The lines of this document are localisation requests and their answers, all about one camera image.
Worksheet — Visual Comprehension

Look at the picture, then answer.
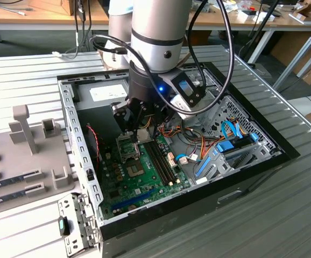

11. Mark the silver CPU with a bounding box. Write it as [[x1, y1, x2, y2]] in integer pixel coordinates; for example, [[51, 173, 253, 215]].
[[136, 128, 154, 142]]

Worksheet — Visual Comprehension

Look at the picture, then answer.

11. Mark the blue expansion slot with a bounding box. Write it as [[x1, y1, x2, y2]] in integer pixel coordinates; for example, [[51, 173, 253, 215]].
[[110, 188, 157, 213]]

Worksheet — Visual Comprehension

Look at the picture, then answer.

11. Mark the grey power supply unit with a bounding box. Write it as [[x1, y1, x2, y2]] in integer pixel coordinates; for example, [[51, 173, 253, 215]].
[[73, 82, 131, 140]]

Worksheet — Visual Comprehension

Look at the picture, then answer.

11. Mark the cardboard box on desk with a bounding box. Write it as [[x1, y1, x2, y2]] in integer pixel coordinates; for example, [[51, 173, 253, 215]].
[[28, 0, 88, 16]]

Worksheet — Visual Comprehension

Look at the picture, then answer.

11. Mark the blue flat data wire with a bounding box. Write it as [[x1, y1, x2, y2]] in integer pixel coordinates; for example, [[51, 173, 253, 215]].
[[221, 120, 244, 140]]

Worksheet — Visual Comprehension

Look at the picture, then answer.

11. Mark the white flat box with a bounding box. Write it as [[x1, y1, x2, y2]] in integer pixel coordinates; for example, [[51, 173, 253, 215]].
[[237, 9, 276, 23]]

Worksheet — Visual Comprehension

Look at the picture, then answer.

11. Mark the grey metal drive cage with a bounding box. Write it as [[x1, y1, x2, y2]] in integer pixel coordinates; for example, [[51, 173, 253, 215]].
[[179, 67, 228, 131]]

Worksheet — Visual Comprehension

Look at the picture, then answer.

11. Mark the CPU socket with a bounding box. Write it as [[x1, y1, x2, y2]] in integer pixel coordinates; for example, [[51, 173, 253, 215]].
[[125, 159, 147, 180]]

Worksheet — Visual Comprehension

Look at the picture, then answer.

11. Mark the thin cable with white plug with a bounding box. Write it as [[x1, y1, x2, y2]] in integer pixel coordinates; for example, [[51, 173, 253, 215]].
[[52, 0, 91, 60]]

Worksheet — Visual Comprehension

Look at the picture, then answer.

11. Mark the black stand pole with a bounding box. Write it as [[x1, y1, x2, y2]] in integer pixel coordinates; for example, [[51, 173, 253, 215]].
[[245, 0, 281, 65]]

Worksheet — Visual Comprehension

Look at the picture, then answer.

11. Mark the white camera in black bracket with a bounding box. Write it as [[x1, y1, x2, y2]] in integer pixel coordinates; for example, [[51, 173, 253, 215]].
[[157, 70, 208, 119]]

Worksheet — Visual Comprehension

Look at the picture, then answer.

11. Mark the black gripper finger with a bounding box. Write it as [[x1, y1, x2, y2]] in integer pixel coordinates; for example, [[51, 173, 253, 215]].
[[109, 98, 149, 144], [148, 103, 177, 138]]

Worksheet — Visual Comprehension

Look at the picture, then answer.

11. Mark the large brown cardboard box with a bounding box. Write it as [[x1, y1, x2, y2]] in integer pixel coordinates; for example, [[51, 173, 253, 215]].
[[268, 32, 311, 86]]

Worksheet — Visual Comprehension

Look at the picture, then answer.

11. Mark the grey metal slot bracket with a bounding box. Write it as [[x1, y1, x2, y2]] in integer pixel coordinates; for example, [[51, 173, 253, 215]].
[[56, 191, 103, 257]]

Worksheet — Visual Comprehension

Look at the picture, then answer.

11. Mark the yellow red wire bundle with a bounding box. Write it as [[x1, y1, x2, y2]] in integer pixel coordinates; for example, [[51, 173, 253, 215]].
[[142, 118, 179, 139]]

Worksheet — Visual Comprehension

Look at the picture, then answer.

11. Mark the green motherboard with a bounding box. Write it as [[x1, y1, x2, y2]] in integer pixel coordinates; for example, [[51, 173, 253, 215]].
[[97, 131, 193, 221]]

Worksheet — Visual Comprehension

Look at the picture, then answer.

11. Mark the cardboard packaging tray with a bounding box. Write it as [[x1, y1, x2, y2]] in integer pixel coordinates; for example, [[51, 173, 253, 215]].
[[289, 1, 311, 25]]

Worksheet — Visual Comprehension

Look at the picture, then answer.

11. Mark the wooden desk with white legs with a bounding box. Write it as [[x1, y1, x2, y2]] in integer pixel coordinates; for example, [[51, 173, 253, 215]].
[[192, 0, 311, 64]]

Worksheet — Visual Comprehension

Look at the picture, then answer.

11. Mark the orange black wire bundle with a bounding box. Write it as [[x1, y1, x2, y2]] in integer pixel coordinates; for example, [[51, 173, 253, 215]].
[[184, 135, 227, 162]]

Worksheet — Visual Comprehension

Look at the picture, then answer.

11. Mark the black open PC case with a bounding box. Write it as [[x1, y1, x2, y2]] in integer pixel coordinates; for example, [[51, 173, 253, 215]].
[[56, 61, 301, 258]]

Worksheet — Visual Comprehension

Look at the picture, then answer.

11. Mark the dark RAM stick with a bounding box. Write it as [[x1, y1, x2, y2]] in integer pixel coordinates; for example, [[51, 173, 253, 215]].
[[0, 171, 29, 191], [0, 187, 30, 208]]

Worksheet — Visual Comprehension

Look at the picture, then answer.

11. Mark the grey parts rack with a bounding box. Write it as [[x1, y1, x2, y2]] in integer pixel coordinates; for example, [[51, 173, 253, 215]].
[[0, 104, 77, 219]]

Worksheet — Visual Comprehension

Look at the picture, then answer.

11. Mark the grey metal disk bay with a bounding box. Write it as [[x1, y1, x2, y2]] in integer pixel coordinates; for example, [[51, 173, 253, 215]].
[[193, 134, 284, 187]]

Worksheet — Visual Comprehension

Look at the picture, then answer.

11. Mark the teal black latch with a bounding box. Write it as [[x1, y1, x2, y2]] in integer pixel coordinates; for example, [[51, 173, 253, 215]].
[[57, 215, 71, 238]]

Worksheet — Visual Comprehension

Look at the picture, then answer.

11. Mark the blue disk carrier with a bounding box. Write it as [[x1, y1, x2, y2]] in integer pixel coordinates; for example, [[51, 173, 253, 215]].
[[195, 134, 259, 180]]

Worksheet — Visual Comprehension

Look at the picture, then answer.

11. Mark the aluminium profile frame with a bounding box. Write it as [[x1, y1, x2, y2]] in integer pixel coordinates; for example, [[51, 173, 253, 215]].
[[272, 36, 311, 92]]

